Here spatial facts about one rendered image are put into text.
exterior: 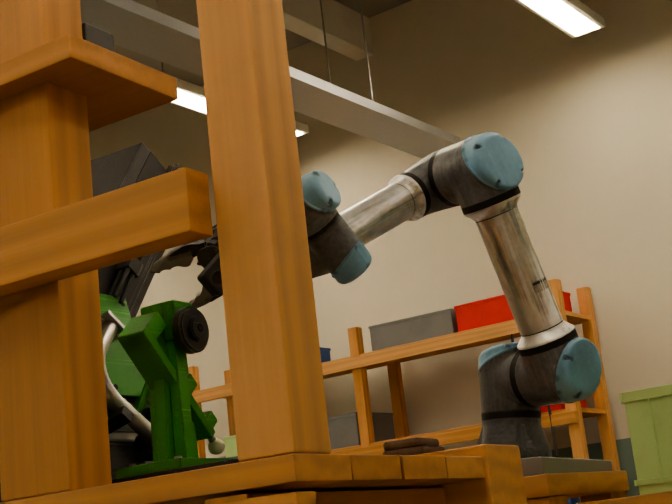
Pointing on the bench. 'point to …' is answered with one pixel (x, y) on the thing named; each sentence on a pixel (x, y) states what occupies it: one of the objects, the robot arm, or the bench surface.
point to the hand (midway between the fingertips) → (170, 290)
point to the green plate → (120, 366)
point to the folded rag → (412, 446)
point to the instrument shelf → (90, 78)
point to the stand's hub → (190, 330)
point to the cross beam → (105, 230)
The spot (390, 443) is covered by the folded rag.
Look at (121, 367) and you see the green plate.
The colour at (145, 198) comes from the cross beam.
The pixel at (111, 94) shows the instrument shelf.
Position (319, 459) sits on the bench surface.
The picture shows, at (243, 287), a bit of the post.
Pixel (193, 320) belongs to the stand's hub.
